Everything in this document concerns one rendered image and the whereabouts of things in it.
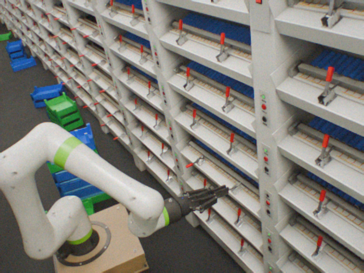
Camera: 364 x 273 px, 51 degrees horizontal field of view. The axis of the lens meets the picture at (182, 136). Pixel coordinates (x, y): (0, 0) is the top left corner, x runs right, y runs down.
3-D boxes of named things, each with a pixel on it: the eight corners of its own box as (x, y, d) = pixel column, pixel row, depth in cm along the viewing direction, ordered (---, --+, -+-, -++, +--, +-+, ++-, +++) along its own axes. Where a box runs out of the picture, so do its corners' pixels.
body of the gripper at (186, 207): (171, 210, 150) (191, 202, 154) (182, 222, 144) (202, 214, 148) (170, 194, 147) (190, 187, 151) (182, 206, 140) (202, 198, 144)
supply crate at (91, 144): (46, 163, 228) (41, 152, 223) (46, 146, 244) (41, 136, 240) (96, 148, 233) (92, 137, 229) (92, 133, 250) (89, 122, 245)
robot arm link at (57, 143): (21, 152, 137) (19, 129, 128) (46, 132, 145) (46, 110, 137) (61, 179, 134) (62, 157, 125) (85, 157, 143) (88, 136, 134)
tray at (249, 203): (264, 225, 148) (257, 212, 142) (183, 157, 195) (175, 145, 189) (300, 189, 151) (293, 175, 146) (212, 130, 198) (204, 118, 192)
